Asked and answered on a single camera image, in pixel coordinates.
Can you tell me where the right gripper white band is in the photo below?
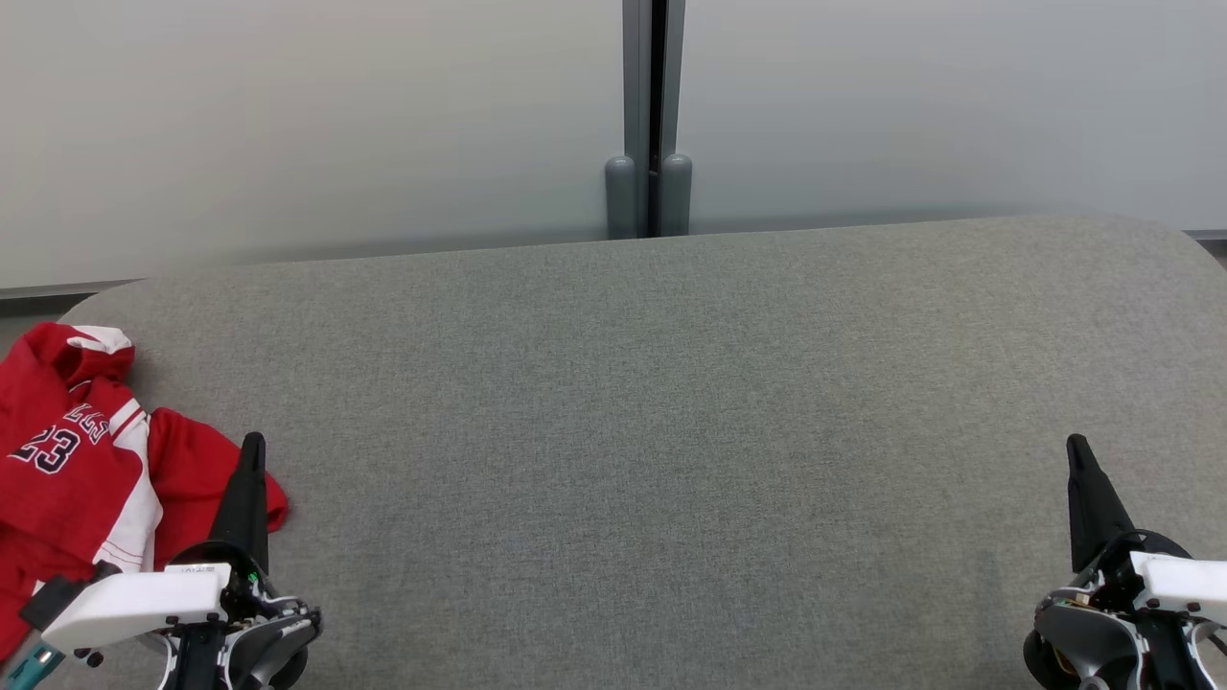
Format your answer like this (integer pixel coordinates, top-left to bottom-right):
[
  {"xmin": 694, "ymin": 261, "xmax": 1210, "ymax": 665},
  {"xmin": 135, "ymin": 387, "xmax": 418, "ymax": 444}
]
[{"xmin": 1066, "ymin": 433, "xmax": 1227, "ymax": 626}]

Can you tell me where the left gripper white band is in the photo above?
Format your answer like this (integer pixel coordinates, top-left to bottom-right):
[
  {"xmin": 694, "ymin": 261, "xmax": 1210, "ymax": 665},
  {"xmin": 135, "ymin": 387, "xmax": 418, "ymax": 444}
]
[{"xmin": 43, "ymin": 431, "xmax": 279, "ymax": 654}]

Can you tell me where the red jersey number 23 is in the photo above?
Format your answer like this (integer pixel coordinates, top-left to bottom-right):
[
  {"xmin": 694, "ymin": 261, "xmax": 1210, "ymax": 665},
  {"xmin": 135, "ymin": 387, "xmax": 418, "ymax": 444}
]
[{"xmin": 0, "ymin": 323, "xmax": 164, "ymax": 662}]

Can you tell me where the left camera cable teal plug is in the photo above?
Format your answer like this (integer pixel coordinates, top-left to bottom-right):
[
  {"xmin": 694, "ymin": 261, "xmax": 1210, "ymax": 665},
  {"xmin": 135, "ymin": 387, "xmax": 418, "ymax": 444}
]
[{"xmin": 0, "ymin": 642, "xmax": 66, "ymax": 690}]

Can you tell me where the grey partition post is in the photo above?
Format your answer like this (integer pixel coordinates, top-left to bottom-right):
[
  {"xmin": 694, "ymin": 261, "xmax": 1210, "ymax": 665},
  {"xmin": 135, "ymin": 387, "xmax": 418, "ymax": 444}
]
[{"xmin": 604, "ymin": 0, "xmax": 693, "ymax": 240}]

